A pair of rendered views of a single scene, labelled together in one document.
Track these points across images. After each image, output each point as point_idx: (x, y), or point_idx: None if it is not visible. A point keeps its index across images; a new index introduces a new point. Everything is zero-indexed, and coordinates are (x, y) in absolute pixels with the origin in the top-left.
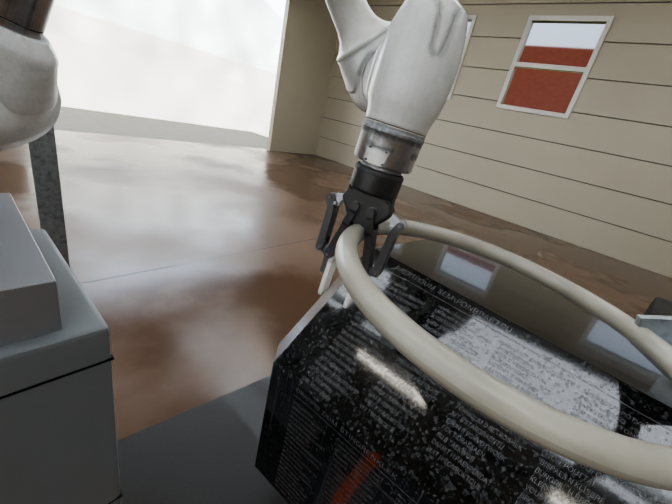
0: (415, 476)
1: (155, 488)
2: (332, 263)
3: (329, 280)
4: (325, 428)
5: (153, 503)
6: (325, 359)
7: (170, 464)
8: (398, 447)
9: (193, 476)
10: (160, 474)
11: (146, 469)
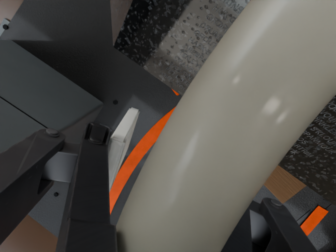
0: (316, 186)
1: (78, 39)
2: (114, 178)
3: (132, 132)
4: None
5: (84, 50)
6: (188, 58)
7: (76, 16)
8: (300, 165)
9: (102, 21)
10: (74, 27)
11: (60, 26)
